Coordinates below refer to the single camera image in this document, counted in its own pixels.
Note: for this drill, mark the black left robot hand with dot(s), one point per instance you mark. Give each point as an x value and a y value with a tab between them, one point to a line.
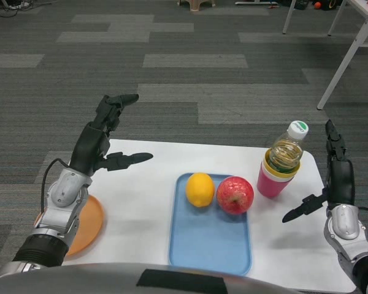
92	150

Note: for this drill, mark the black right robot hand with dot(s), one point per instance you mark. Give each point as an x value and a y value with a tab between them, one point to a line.
340	180

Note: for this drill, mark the yellow lemon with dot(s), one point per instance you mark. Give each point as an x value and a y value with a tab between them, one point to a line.
200	190

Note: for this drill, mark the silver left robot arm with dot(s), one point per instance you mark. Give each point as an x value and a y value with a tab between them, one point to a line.
52	220

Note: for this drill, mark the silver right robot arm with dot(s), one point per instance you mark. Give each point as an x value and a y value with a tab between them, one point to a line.
349	242

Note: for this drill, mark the orange round plate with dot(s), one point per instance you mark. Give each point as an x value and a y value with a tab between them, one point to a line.
87	223

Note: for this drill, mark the blue rectangle plate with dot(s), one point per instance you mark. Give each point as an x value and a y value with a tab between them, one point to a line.
208	235

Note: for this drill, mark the clear plastic bottle white cap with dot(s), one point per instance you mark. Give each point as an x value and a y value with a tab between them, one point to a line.
288	153

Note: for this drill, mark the yellow cup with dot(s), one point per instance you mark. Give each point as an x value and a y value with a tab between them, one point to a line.
279	172

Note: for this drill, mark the white cup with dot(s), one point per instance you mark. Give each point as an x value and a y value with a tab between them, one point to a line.
274	175

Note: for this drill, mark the pink cup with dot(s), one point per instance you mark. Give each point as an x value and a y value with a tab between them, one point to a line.
271	185

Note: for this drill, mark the red apple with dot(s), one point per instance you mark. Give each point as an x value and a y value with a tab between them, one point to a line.
235	194

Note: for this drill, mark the silver robot chest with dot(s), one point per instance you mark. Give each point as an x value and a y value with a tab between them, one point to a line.
125	278

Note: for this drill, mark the white table with legs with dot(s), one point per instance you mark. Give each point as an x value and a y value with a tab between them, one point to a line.
346	36

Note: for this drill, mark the white power strip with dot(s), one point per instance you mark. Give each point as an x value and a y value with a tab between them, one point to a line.
16	5

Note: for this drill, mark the small orange ball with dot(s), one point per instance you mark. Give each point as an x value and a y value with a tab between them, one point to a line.
317	4

